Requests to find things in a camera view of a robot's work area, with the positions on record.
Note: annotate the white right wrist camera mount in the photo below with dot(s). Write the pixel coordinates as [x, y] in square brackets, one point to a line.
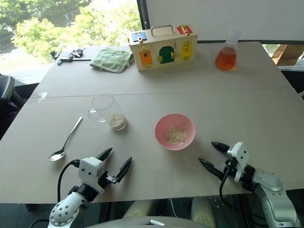
[240, 158]

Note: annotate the clear glass mug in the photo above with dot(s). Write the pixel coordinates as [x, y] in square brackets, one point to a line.
[105, 110]

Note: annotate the pink bowl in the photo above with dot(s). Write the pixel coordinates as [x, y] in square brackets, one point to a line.
[174, 131]

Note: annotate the cardboard box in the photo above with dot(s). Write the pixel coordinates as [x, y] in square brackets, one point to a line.
[286, 54]

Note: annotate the black metal clamp tool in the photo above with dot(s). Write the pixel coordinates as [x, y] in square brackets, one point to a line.
[71, 55]

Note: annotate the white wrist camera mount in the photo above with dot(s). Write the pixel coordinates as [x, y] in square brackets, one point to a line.
[240, 158]
[88, 169]

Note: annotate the glass flask with orange liquid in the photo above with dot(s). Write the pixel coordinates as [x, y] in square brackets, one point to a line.
[226, 58]

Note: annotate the wooden lock box with doors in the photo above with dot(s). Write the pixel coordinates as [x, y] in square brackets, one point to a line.
[164, 51]

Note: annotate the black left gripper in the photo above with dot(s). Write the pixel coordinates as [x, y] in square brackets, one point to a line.
[107, 178]

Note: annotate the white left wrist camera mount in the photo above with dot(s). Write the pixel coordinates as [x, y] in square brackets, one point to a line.
[88, 169]

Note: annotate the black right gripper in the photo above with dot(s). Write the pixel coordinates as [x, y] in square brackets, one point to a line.
[230, 167]

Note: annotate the silver metal spoon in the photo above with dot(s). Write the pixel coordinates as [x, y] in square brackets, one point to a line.
[65, 142]

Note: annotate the green striped cloth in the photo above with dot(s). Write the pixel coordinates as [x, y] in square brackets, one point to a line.
[111, 60]

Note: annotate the black office chair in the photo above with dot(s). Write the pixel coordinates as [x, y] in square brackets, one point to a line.
[7, 95]

